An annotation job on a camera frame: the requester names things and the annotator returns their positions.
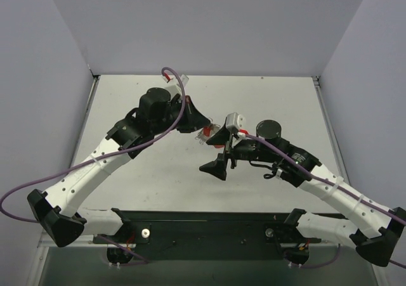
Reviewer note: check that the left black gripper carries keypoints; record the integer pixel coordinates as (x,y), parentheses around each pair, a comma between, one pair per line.
(184,116)

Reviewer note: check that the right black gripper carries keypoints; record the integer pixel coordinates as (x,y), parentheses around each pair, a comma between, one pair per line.
(228,151)

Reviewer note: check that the silver keyring with red tag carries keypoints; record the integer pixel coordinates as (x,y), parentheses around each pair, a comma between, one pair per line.
(207,132)

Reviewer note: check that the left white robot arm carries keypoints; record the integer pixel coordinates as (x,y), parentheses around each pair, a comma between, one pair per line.
(59,208)

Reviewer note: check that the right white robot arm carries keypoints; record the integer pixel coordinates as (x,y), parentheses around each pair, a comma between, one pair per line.
(373,230)

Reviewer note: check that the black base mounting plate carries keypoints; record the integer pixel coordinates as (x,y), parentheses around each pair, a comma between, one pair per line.
(207,236)

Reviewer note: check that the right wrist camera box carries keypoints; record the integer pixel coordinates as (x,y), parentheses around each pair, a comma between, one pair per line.
(235,123)

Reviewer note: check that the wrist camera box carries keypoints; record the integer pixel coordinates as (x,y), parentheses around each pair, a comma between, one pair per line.
(172,84)
(235,123)

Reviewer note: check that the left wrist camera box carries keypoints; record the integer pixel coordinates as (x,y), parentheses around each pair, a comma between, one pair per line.
(172,84)

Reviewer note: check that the aluminium frame rail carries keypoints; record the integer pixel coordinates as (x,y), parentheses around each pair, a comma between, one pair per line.
(330,130)

